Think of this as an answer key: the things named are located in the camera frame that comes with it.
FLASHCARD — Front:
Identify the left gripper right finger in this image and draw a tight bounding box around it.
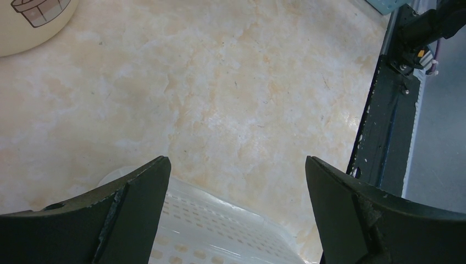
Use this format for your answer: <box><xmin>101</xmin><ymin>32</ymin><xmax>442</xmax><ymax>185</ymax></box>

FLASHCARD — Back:
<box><xmin>305</xmin><ymin>156</ymin><xmax>465</xmax><ymax>263</ymax></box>

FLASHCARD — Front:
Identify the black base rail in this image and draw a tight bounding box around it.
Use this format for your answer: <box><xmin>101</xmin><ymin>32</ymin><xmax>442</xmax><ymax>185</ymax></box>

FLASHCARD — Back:
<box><xmin>346</xmin><ymin>4</ymin><xmax>420</xmax><ymax>197</ymax></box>

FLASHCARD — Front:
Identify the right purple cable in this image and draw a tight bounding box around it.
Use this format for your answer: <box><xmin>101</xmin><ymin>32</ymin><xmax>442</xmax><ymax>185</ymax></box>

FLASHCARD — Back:
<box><xmin>431</xmin><ymin>38</ymin><xmax>442</xmax><ymax>75</ymax></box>

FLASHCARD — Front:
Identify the blue plastic basket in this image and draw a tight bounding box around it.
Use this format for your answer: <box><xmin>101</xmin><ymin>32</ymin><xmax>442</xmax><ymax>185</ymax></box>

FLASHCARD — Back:
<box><xmin>366</xmin><ymin>0</ymin><xmax>410</xmax><ymax>15</ymax></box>

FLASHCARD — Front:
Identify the white slotted cable duct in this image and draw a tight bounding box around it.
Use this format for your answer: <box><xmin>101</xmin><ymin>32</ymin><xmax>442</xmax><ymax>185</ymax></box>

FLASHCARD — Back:
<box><xmin>401</xmin><ymin>48</ymin><xmax>434</xmax><ymax>199</ymax></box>

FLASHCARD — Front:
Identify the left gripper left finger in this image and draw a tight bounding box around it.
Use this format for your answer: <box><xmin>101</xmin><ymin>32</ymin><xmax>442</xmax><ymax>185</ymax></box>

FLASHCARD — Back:
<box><xmin>1</xmin><ymin>156</ymin><xmax>171</xmax><ymax>263</ymax></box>

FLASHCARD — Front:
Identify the orange capybara bucket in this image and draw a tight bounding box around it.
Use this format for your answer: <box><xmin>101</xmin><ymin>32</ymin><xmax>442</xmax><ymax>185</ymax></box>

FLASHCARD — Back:
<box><xmin>1</xmin><ymin>0</ymin><xmax>79</xmax><ymax>57</ymax></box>

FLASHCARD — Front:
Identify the white perforated plastic basket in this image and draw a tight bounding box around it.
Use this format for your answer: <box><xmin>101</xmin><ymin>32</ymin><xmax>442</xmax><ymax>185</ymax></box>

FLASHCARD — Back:
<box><xmin>97</xmin><ymin>166</ymin><xmax>310</xmax><ymax>264</ymax></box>

